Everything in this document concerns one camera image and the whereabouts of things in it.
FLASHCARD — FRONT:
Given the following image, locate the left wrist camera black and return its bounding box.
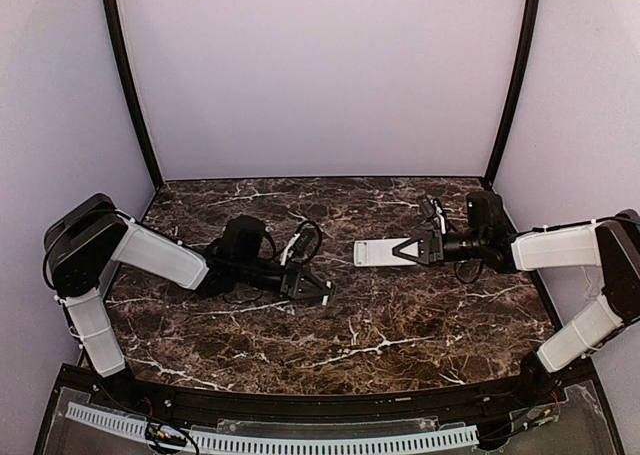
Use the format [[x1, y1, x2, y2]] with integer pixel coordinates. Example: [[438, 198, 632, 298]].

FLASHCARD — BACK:
[[293, 228, 316, 254]]

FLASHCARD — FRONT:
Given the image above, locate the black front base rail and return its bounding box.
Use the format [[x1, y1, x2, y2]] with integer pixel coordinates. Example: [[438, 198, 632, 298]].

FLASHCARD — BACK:
[[35, 361, 623, 454]]

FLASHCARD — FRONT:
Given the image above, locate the white remote control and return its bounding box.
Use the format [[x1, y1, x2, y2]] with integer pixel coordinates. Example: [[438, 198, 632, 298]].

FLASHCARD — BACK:
[[353, 238, 416, 268]]

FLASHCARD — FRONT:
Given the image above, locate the right black frame post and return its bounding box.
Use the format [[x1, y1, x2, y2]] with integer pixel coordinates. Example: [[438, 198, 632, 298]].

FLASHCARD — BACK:
[[482, 0, 540, 190]]

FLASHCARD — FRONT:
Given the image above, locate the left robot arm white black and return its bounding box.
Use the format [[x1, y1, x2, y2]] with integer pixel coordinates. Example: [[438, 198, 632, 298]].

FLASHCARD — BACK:
[[42, 193, 335, 378]]

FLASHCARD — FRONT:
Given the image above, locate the white battery cover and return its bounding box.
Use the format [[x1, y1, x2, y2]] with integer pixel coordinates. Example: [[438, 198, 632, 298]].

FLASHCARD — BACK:
[[322, 281, 334, 306]]

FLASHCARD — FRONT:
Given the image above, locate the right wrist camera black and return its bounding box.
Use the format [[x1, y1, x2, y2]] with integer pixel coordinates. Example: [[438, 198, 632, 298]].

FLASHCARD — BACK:
[[418, 197, 437, 220]]

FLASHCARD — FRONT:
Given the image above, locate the left black frame post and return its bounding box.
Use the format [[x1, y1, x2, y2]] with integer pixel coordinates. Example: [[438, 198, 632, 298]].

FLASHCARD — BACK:
[[102, 0, 164, 191]]

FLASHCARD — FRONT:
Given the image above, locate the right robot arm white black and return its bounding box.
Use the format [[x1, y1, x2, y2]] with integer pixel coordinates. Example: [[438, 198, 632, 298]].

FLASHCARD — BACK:
[[391, 191, 639, 374]]

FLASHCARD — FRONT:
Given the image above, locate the white slotted cable duct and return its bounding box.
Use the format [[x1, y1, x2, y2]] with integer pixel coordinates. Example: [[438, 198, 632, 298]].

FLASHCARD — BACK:
[[65, 402, 479, 454]]

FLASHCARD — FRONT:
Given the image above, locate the black frame post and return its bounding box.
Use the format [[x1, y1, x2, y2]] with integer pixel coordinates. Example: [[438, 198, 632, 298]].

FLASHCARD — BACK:
[[482, 0, 540, 190], [102, 0, 164, 191]]

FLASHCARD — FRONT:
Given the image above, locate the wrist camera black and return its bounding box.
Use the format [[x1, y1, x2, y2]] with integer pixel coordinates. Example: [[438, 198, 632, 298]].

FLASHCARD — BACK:
[[418, 197, 437, 220], [293, 228, 316, 254]]

